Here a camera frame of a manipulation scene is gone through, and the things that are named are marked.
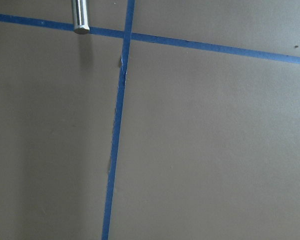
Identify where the steel ice scoop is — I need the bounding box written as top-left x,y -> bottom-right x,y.
71,0 -> 90,35

